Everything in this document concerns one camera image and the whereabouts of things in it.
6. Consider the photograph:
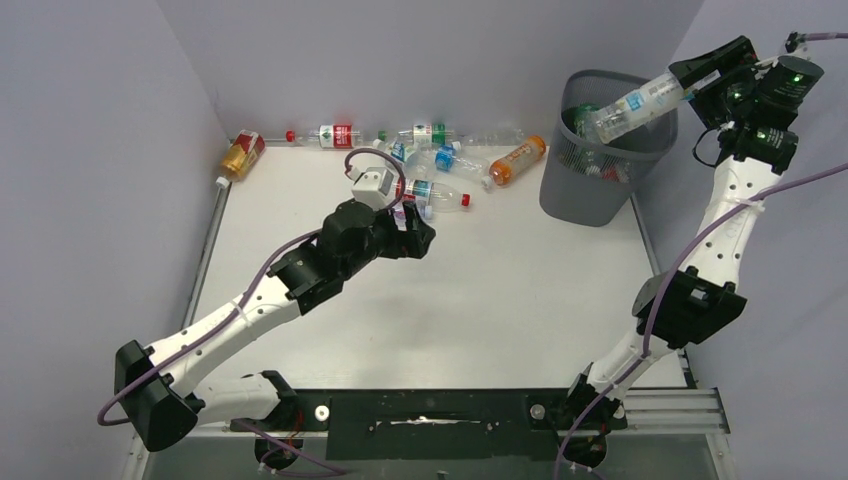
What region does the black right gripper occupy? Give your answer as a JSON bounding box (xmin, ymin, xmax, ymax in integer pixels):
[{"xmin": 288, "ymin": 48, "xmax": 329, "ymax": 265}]
[{"xmin": 667, "ymin": 36, "xmax": 763, "ymax": 128}]

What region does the purple cable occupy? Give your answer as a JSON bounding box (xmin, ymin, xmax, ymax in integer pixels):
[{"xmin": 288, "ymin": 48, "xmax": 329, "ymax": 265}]
[
  {"xmin": 97, "ymin": 147, "xmax": 407, "ymax": 427},
  {"xmin": 553, "ymin": 29, "xmax": 848, "ymax": 480}
]

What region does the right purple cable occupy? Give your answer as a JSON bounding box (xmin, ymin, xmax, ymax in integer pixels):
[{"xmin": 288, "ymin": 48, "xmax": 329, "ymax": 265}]
[{"xmin": 553, "ymin": 29, "xmax": 848, "ymax": 480}]

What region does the green cap bottle at wall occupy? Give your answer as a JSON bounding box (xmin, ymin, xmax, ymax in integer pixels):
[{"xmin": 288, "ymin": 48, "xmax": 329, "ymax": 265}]
[{"xmin": 377, "ymin": 123, "xmax": 459, "ymax": 145}]

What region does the white blue label tea bottle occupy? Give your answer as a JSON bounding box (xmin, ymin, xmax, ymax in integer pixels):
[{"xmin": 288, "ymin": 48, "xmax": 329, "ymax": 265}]
[{"xmin": 587, "ymin": 72, "xmax": 690, "ymax": 144}]

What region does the red label Nongfu water bottle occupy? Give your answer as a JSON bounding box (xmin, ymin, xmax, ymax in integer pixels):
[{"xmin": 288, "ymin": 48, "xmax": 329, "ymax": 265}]
[{"xmin": 585, "ymin": 164, "xmax": 630, "ymax": 184}]

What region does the aluminium frame rail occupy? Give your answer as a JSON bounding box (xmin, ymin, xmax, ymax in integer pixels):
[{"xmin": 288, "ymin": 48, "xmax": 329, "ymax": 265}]
[{"xmin": 615, "ymin": 388, "xmax": 730, "ymax": 436}]

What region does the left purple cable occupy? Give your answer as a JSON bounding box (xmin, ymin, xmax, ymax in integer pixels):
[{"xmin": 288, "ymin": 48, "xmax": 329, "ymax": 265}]
[{"xmin": 97, "ymin": 147, "xmax": 407, "ymax": 427}]

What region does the clear bottle blue label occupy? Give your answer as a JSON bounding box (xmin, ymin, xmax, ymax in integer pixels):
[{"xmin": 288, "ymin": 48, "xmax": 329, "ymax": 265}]
[{"xmin": 434, "ymin": 142, "xmax": 494, "ymax": 190}]

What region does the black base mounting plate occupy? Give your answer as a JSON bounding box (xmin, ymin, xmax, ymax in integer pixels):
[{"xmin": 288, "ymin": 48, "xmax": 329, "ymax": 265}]
[{"xmin": 229, "ymin": 370, "xmax": 627, "ymax": 473}]

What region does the grey mesh waste bin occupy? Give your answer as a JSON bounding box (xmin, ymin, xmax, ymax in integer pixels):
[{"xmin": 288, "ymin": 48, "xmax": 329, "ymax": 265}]
[{"xmin": 539, "ymin": 69, "xmax": 678, "ymax": 227}]

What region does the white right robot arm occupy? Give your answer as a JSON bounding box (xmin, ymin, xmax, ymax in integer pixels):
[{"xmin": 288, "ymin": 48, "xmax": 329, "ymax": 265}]
[{"xmin": 562, "ymin": 32, "xmax": 823, "ymax": 431}]

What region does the crushed clear bottle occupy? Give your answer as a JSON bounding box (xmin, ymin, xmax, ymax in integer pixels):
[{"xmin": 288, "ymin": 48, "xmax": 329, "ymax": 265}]
[{"xmin": 458, "ymin": 128, "xmax": 526, "ymax": 147}]

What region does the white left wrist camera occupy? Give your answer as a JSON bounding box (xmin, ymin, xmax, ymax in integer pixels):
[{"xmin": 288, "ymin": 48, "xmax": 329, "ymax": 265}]
[{"xmin": 351, "ymin": 167, "xmax": 398, "ymax": 211}]

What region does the red cap bottle at wall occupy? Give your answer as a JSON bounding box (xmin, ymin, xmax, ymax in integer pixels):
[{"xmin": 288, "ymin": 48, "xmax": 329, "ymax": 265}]
[{"xmin": 284, "ymin": 124, "xmax": 365, "ymax": 150}]

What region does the crushed bottle white blue label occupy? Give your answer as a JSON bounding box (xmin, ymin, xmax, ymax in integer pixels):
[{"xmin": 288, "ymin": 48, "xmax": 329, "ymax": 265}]
[{"xmin": 371, "ymin": 139, "xmax": 435, "ymax": 181}]

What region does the clear Ganten water bottle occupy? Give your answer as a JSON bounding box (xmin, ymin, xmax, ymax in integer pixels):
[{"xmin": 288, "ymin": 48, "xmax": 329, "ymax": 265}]
[{"xmin": 392, "ymin": 202, "xmax": 434, "ymax": 224}]

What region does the amber tea bottle red label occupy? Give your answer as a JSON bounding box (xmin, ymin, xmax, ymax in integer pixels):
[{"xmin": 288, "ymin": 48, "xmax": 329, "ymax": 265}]
[{"xmin": 215, "ymin": 130, "xmax": 266, "ymax": 189}]

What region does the orange juice bottle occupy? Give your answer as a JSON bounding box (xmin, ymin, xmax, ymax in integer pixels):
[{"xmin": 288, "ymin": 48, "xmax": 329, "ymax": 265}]
[{"xmin": 489, "ymin": 135, "xmax": 547, "ymax": 187}]

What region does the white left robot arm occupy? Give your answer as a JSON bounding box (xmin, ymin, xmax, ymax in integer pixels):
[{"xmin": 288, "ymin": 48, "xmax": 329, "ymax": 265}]
[{"xmin": 113, "ymin": 200, "xmax": 436, "ymax": 452}]

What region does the red label bottle blue picture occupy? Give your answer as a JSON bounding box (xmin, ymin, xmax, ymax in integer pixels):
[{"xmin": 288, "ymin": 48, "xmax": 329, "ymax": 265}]
[{"xmin": 402, "ymin": 180, "xmax": 471, "ymax": 213}]

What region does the green tea label bottle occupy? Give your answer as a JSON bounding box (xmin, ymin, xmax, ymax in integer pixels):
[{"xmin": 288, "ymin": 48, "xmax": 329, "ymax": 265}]
[{"xmin": 572, "ymin": 103, "xmax": 603, "ymax": 175}]

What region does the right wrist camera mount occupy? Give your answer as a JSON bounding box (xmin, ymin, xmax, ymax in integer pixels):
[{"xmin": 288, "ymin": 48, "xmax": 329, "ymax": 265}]
[{"xmin": 768, "ymin": 31, "xmax": 812, "ymax": 67}]

